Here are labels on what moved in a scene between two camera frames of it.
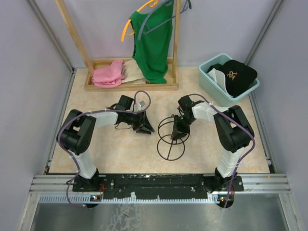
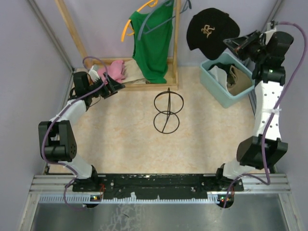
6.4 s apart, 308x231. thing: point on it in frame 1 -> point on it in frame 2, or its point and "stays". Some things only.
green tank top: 152,32 stays
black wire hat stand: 168,148 -> 168,103
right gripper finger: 176,134 -> 237,42
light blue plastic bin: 211,89 stays
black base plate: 156,186 stays
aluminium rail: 59,189 stays
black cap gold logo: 238,76 -> 207,30
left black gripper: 147,124 -> 111,87
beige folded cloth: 133,73 stays
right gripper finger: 174,133 -> 238,51
